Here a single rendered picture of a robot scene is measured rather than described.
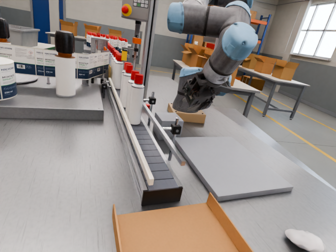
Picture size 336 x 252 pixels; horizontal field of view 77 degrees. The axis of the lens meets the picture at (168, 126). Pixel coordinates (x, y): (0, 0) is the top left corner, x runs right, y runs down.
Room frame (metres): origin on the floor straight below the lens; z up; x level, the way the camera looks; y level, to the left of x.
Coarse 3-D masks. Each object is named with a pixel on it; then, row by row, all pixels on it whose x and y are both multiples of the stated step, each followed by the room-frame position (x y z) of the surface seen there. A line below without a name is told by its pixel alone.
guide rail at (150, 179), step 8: (112, 88) 1.17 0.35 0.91; (120, 104) 0.92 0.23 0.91; (128, 120) 0.75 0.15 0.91; (128, 128) 0.69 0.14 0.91; (136, 144) 0.58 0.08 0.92; (136, 152) 0.56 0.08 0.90; (144, 160) 0.50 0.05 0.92; (144, 168) 0.47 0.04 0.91; (152, 176) 0.43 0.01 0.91; (152, 184) 0.43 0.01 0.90
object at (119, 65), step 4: (120, 56) 1.29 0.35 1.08; (116, 60) 1.30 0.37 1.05; (120, 60) 1.29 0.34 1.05; (116, 64) 1.28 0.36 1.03; (120, 64) 1.28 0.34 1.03; (116, 68) 1.28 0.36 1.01; (120, 68) 1.28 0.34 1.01; (116, 72) 1.28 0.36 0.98; (120, 72) 1.28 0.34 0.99; (116, 76) 1.28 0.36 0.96; (120, 76) 1.29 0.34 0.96; (116, 80) 1.28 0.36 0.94; (120, 80) 1.29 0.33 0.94; (116, 84) 1.28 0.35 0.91; (120, 84) 1.29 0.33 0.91; (116, 88) 1.28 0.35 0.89
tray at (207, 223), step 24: (120, 216) 0.37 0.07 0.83; (144, 216) 0.38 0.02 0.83; (168, 216) 0.40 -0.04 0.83; (192, 216) 0.41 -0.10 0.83; (216, 216) 0.42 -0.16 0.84; (120, 240) 0.31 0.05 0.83; (144, 240) 0.32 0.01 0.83; (168, 240) 0.33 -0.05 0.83; (192, 240) 0.34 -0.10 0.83; (216, 240) 0.35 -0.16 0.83; (240, 240) 0.34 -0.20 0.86
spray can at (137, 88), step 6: (138, 78) 0.80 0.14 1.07; (132, 84) 0.80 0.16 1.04; (138, 84) 0.80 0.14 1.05; (132, 90) 0.79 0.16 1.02; (138, 90) 0.79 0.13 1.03; (132, 96) 0.79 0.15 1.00; (138, 96) 0.79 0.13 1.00; (132, 102) 0.79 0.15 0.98; (138, 102) 0.79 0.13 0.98; (132, 108) 0.79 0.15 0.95; (138, 108) 0.80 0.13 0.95; (132, 114) 0.79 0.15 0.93; (138, 114) 0.80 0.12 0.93; (132, 120) 0.79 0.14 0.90; (138, 120) 0.80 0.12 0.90
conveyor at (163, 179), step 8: (120, 112) 0.91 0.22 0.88; (136, 128) 0.77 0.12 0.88; (144, 128) 0.78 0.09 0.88; (128, 136) 0.69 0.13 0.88; (136, 136) 0.70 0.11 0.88; (144, 136) 0.71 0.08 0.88; (144, 144) 0.65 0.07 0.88; (152, 144) 0.66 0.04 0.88; (144, 152) 0.60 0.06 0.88; (152, 152) 0.61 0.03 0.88; (152, 160) 0.56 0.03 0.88; (160, 160) 0.57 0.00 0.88; (152, 168) 0.52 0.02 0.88; (160, 168) 0.53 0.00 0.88; (144, 176) 0.47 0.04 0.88; (160, 176) 0.49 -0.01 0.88; (168, 176) 0.49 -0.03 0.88; (160, 184) 0.45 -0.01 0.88; (168, 184) 0.46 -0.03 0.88; (176, 184) 0.47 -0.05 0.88
